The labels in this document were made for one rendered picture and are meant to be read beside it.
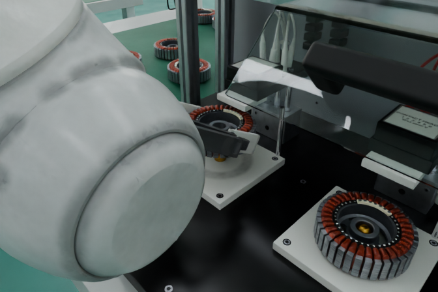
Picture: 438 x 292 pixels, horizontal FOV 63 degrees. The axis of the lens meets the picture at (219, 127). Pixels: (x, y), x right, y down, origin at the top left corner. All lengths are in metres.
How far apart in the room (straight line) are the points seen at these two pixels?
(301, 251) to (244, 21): 0.51
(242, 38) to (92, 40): 0.66
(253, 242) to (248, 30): 0.48
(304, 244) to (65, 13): 0.38
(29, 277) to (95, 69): 1.41
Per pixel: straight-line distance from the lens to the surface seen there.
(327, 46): 0.22
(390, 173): 0.44
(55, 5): 0.17
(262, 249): 0.47
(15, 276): 1.58
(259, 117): 0.66
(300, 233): 0.48
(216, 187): 0.53
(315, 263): 0.45
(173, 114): 0.15
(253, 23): 0.79
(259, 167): 0.57
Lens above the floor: 1.13
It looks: 31 degrees down
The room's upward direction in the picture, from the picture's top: straight up
